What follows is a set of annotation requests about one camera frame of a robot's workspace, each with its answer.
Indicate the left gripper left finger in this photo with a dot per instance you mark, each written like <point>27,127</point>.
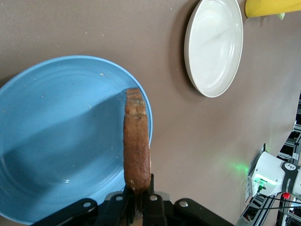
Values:
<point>117,207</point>

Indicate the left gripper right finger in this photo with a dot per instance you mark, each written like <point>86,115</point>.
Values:
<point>154,207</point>

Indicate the brown bread slice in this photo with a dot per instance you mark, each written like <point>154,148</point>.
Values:
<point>136,146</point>

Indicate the green lettuce leaf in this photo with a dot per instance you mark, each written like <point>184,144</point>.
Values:
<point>281,16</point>

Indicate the yellow mustard squeeze bottle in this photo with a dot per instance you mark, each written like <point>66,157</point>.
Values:
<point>270,7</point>

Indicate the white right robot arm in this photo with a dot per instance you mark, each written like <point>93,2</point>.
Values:
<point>268,171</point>

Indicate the blue plate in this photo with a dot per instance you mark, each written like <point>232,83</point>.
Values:
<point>58,129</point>

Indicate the beige plate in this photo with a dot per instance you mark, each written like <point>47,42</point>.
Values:
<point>211,47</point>

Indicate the black left camera bracket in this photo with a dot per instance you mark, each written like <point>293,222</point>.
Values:
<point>77,212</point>

